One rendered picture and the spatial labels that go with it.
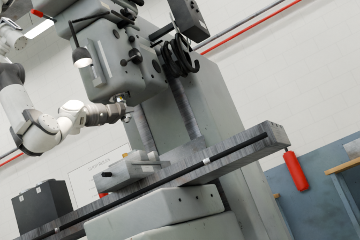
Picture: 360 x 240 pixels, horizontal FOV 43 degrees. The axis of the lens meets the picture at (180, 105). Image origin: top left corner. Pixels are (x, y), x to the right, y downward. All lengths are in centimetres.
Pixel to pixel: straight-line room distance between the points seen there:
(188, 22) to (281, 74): 407
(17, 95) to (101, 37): 50
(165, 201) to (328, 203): 445
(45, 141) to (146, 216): 41
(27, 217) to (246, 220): 95
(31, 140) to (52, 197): 58
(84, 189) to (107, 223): 562
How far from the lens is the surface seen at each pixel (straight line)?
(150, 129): 224
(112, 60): 185
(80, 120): 175
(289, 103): 597
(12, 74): 165
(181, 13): 209
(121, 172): 163
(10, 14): 533
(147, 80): 197
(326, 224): 586
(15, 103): 156
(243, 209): 206
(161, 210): 151
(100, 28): 192
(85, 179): 722
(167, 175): 165
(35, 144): 152
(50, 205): 206
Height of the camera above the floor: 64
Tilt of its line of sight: 17 degrees up
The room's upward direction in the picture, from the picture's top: 21 degrees counter-clockwise
